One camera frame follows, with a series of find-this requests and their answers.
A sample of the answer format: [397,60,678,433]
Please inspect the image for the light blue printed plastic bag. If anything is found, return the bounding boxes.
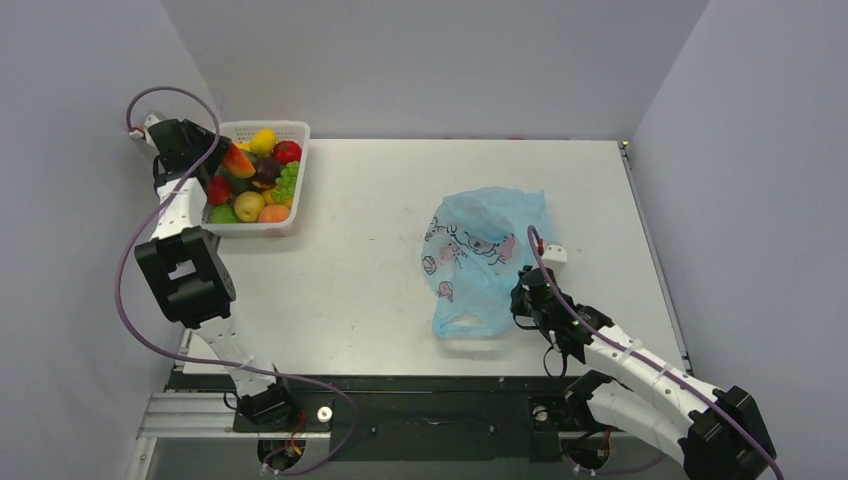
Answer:
[420,187,557,339]

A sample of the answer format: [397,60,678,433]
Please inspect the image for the bright yellow fake lemon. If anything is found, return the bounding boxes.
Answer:
[248,129,278,157]

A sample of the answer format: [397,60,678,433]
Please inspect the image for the dark purple fake fruit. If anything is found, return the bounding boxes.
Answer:
[249,157,281,190]

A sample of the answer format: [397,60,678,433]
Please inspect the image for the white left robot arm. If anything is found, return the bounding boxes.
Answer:
[134,119,299,430]

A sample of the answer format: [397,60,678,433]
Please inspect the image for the red fake apple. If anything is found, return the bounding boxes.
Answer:
[206,175,232,206]

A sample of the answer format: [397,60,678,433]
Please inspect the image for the green fake melon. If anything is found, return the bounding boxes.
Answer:
[222,145,256,194]

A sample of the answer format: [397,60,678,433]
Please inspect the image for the green fake lime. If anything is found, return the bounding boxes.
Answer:
[207,204,241,224]

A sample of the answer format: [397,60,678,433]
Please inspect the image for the red fake tomato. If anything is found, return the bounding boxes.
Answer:
[271,140,303,165]

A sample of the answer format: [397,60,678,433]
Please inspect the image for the green fake grapes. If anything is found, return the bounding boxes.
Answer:
[272,161,300,204]

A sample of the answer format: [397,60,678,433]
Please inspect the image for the orange fake peach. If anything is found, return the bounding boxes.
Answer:
[257,204,290,223]

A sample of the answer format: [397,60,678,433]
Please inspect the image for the white plastic basket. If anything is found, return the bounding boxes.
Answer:
[202,120,311,238]

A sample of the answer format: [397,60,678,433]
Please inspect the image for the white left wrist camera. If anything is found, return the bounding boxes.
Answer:
[128,111,163,145]

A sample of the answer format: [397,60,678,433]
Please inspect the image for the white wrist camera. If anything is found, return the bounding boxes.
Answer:
[128,111,163,145]
[540,241,568,278]

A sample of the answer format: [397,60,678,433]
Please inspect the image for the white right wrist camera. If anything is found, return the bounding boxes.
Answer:
[540,241,568,278]

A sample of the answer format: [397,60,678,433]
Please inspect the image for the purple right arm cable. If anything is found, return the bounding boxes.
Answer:
[526,225,790,480]

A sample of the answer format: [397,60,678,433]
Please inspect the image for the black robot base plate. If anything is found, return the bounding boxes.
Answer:
[165,370,631,464]

